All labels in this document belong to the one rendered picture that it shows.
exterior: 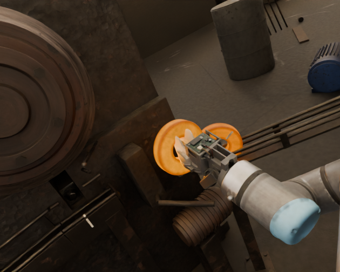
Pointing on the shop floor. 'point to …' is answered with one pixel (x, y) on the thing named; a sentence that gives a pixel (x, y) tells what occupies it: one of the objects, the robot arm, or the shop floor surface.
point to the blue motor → (331, 68)
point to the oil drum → (243, 38)
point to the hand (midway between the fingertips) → (177, 141)
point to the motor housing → (205, 229)
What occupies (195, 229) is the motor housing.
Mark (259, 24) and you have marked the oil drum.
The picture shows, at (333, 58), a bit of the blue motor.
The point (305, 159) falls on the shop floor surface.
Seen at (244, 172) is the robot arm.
